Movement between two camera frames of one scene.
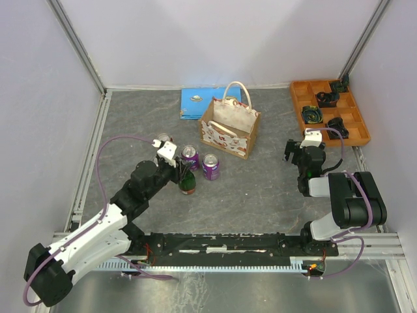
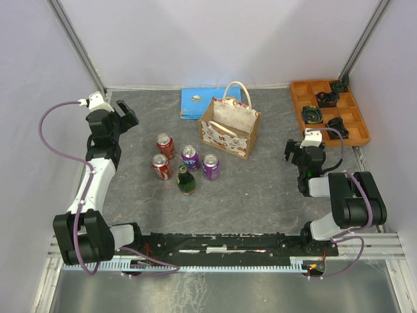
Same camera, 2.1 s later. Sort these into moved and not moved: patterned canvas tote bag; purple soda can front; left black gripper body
Moved: left black gripper body
Not moved: purple soda can front; patterned canvas tote bag
